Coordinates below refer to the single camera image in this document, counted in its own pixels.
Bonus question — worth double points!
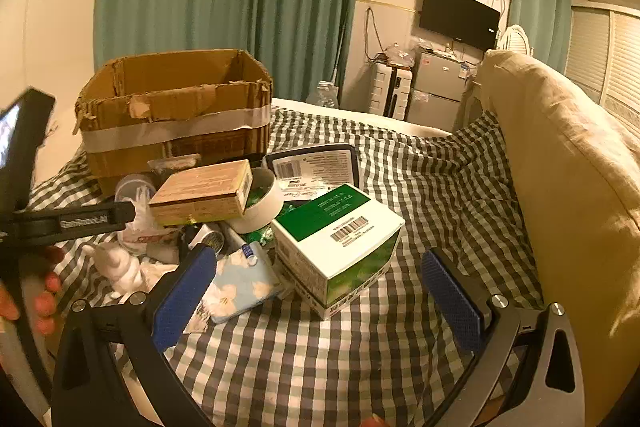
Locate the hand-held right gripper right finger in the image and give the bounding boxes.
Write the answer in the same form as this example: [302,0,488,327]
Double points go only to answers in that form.
[421,248,586,427]

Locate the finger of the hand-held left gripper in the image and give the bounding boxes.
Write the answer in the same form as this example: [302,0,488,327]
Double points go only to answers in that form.
[107,201,137,235]

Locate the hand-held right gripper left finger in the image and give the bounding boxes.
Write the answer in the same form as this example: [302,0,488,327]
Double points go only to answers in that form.
[52,245,218,427]

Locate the tan small carton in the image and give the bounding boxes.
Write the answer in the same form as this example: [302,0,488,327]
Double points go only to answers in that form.
[148,159,252,228]

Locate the torn cardboard box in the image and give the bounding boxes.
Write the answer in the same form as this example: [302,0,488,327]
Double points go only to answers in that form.
[75,49,274,198]

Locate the beige tape roll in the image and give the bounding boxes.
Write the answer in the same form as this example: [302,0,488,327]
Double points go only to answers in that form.
[227,167,285,235]

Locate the green and white carton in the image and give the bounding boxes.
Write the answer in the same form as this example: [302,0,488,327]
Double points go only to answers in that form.
[271,183,406,320]

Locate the person's left hand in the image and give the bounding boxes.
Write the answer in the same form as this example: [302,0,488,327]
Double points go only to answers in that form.
[0,246,66,338]

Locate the clear plastic bottle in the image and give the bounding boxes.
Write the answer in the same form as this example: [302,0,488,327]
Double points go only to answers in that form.
[115,173,156,218]

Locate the red-printed white packet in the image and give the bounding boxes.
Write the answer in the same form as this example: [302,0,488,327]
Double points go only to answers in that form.
[122,227,181,254]

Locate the white figurine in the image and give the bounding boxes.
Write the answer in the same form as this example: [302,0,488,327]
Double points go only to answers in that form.
[82,242,151,300]

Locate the pale blue floral tissue pack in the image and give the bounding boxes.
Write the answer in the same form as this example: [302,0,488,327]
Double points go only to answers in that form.
[185,241,281,333]

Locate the metal can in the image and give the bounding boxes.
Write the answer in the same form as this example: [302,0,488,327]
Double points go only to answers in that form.
[185,223,226,258]

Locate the green snack packet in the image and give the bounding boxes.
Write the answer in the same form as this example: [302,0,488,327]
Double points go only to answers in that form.
[245,187,277,249]

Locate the checked bedsheet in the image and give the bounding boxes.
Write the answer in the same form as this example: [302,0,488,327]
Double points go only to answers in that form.
[25,104,546,427]

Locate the beige pillow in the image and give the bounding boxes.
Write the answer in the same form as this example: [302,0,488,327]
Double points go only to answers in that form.
[479,48,640,427]

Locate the black-framed tissue packet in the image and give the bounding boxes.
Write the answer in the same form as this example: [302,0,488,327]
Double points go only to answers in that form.
[262,143,361,208]

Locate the white mattress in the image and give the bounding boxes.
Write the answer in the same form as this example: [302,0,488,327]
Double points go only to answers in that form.
[270,97,451,138]

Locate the grey fridge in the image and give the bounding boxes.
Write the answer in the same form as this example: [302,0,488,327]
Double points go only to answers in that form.
[407,52,473,125]

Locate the white suitcase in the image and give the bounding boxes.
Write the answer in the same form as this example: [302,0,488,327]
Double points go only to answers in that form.
[367,59,416,120]

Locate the plastic water bottle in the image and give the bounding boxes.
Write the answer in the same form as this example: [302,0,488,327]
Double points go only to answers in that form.
[317,81,342,108]

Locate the plastic bags on suitcase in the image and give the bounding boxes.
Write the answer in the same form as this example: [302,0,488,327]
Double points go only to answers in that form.
[385,42,418,68]

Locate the white oval mirror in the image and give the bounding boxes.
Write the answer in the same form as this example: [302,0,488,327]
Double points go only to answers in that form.
[497,24,535,58]

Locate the white louvred wardrobe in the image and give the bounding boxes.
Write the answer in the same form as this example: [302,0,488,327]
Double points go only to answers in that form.
[565,4,640,128]

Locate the narrow green curtain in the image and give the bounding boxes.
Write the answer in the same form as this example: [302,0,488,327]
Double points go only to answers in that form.
[507,0,573,75]

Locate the hanging wall cable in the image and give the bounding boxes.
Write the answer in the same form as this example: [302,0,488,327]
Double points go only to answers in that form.
[364,7,388,60]

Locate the black wall television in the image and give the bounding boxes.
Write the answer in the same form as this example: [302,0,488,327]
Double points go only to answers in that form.
[418,0,502,52]

